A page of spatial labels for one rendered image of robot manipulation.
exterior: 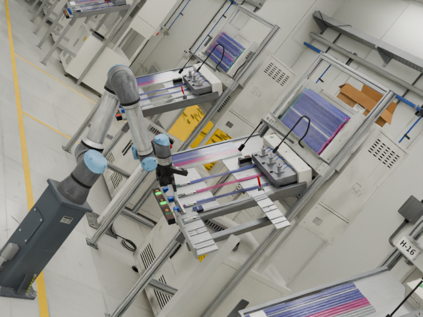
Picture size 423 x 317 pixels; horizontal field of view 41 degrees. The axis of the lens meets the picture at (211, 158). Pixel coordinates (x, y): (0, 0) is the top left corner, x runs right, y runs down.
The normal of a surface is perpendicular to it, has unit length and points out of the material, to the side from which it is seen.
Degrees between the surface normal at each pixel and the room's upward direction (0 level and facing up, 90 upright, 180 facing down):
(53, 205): 90
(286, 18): 90
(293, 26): 90
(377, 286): 44
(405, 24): 90
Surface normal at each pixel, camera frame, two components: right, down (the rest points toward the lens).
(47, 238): 0.55, 0.57
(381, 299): -0.07, -0.87
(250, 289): 0.33, 0.44
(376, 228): -0.72, -0.45
